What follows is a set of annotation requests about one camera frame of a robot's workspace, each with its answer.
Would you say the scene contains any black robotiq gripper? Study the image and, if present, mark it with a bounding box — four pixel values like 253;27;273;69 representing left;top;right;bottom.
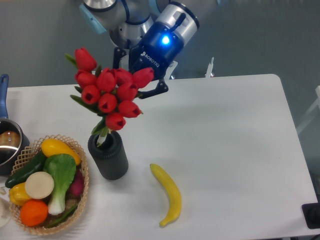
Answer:
112;1;200;99

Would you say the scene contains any red tulip bouquet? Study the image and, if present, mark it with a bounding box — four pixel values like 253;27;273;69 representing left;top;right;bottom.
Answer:
65;47;154;147

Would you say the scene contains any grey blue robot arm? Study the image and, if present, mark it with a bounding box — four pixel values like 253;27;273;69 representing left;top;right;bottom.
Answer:
79;0;218;99

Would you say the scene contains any dark grey ribbed vase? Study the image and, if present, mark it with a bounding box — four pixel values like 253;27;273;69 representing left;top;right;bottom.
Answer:
87;131;129;181

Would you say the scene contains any yellow squash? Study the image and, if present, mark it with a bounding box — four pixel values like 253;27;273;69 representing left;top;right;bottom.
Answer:
41;138;81;166

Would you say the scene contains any yellow banana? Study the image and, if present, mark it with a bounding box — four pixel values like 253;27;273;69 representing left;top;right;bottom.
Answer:
149;163;182;228

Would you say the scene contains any green bok choy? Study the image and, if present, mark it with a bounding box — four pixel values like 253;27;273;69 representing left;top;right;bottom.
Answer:
43;153;76;216

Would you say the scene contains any red radish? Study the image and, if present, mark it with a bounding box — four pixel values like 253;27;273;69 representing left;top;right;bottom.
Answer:
68;169;85;197

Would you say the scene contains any woven wicker basket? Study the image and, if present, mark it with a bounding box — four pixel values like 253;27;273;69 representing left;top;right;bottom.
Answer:
9;134;89;236

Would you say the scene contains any green cucumber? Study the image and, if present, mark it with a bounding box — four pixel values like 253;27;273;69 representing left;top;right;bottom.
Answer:
5;150;47;189

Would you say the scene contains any green chili pepper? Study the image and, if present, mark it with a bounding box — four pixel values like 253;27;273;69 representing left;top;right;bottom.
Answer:
44;204;78;228

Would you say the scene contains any yellow bell pepper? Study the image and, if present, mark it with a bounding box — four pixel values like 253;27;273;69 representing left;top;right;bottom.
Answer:
9;182;32;206

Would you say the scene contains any orange fruit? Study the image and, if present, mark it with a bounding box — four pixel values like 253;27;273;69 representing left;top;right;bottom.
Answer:
19;199;48;227

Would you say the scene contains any small white garlic piece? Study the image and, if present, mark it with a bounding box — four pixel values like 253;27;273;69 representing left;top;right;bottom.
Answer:
0;187;7;195

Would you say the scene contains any black device at table edge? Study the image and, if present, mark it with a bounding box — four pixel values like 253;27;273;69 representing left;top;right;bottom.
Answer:
301;202;320;229

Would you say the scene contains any blue handled saucepan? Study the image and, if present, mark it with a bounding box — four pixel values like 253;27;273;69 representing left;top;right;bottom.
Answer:
0;74;30;176

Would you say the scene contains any white frame at right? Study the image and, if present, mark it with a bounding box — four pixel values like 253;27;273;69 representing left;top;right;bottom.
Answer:
296;85;320;135

